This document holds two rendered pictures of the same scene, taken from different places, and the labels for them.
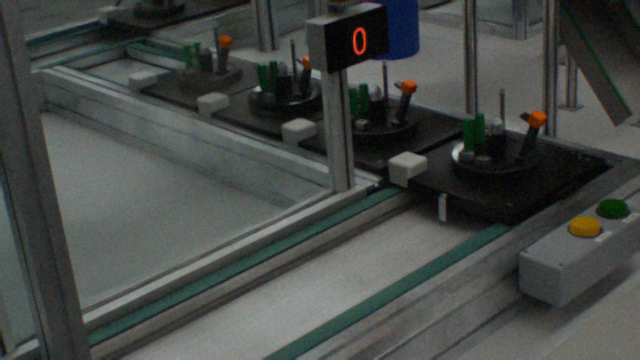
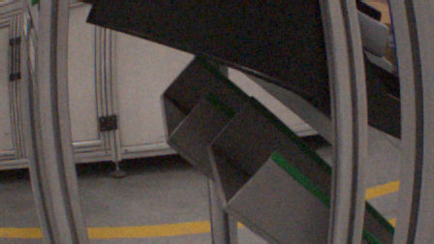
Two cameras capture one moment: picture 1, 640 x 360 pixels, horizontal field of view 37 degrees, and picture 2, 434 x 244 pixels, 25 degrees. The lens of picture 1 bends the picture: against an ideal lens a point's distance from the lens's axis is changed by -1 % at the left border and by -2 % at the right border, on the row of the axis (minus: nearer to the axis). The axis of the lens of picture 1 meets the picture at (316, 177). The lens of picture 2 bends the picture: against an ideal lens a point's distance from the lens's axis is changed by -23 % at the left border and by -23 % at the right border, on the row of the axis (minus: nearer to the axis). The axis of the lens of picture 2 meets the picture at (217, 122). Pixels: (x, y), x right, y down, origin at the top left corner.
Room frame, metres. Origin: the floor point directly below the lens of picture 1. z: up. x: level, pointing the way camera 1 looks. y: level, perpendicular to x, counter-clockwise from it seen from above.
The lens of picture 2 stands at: (1.31, 0.18, 1.41)
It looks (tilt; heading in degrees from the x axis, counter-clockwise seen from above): 15 degrees down; 297
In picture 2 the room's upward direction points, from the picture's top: 4 degrees counter-clockwise
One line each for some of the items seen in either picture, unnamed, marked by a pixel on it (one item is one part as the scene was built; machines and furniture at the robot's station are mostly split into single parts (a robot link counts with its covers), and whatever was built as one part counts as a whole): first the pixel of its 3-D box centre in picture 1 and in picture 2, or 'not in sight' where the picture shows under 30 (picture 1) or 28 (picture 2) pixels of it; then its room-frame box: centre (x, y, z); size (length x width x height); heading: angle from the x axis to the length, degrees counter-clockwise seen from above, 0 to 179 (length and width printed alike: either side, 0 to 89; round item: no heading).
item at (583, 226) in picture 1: (585, 229); not in sight; (1.14, -0.36, 0.96); 0.04 x 0.04 x 0.02
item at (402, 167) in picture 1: (407, 170); not in sight; (1.37, -0.14, 0.97); 0.05 x 0.05 x 0.04; 41
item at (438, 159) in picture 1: (496, 170); not in sight; (1.36, -0.28, 0.96); 0.24 x 0.24 x 0.02; 41
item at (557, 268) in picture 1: (584, 249); not in sight; (1.14, -0.36, 0.93); 0.21 x 0.07 x 0.06; 131
